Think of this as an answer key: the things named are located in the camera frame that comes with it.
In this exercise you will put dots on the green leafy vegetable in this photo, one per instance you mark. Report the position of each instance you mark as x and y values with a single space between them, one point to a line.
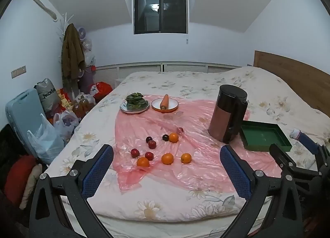
135 101

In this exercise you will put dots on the wall switch panel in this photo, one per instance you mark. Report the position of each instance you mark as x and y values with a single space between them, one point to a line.
18 71

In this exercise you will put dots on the grey sack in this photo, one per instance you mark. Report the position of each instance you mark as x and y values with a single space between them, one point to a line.
47 93

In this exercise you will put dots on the pink plastic sheet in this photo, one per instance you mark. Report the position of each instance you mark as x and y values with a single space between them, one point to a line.
196 150

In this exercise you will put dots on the red pillow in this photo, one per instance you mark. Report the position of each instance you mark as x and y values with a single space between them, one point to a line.
18 178

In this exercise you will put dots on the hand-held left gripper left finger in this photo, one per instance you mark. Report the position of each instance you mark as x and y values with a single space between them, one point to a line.
99 168

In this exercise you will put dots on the red bag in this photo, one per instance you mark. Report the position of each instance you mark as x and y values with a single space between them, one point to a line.
103 89

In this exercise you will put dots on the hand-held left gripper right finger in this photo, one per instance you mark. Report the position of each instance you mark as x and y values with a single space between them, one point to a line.
234 173

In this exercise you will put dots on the beige pillow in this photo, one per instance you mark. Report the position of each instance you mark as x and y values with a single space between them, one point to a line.
31 183

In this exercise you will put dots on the bed with floral quilt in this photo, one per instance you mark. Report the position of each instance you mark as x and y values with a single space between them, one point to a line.
180 83

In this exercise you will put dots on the black bag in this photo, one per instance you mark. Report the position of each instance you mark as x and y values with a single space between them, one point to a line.
10 145

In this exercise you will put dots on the orange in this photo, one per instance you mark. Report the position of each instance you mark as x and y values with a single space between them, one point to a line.
186 157
173 137
143 162
167 158

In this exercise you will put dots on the amber oil bottle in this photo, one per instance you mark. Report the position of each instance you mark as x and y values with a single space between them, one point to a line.
77 110
84 105

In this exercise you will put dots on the white red blue toy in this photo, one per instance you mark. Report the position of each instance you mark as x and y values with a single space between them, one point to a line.
294 133

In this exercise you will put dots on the light blue suitcase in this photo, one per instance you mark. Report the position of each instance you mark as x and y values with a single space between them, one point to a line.
23 114

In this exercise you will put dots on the green tray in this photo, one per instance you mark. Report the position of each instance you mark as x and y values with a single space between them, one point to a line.
263 136

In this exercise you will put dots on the large white plastic bag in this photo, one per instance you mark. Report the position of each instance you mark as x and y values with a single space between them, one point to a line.
46 145

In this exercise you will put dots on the red and yellow boxes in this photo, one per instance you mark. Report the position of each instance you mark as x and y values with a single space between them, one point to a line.
63 101

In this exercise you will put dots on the hanging clear plastic bags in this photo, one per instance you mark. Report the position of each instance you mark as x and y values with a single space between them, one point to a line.
89 52

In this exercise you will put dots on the brown coat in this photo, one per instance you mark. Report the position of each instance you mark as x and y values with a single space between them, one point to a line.
72 52

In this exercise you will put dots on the white wrapped wall pipe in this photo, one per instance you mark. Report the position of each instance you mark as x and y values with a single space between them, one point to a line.
41 4

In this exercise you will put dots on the purple plastic bin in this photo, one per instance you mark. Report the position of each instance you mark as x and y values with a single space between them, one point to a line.
87 78

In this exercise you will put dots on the white plate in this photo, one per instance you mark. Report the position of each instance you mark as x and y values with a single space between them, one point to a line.
123 109

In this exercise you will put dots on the wooden headboard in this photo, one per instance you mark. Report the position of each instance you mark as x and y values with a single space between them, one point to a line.
296 78

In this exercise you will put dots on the dark plum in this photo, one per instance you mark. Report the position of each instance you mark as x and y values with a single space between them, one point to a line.
165 138
149 139

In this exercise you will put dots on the orange-rimmed plate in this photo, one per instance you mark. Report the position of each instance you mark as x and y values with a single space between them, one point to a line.
172 105

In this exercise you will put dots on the white bag with purple contents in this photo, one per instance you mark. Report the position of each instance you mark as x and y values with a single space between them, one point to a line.
67 122

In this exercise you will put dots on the small white fan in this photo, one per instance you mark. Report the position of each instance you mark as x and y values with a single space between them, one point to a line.
82 33

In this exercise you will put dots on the dark brown electric kettle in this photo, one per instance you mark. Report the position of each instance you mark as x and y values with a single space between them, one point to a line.
224 114

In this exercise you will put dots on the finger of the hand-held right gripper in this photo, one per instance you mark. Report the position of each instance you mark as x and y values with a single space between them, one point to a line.
309 142
279 154

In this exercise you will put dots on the dark window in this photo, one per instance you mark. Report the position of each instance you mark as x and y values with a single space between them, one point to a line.
159 8

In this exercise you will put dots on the carrot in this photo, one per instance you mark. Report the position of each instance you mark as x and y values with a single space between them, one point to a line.
164 101

